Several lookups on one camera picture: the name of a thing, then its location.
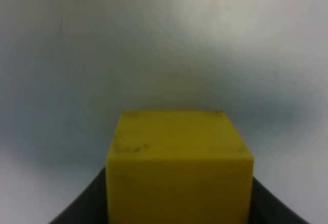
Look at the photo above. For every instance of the yellow cube block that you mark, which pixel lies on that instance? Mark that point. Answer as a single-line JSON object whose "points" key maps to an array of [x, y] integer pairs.
{"points": [[178, 167]]}

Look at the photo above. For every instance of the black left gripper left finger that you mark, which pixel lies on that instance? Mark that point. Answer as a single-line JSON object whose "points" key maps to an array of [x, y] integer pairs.
{"points": [[90, 207]]}

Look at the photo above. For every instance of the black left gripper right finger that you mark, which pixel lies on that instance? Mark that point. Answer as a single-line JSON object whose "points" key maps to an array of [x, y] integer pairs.
{"points": [[265, 208]]}

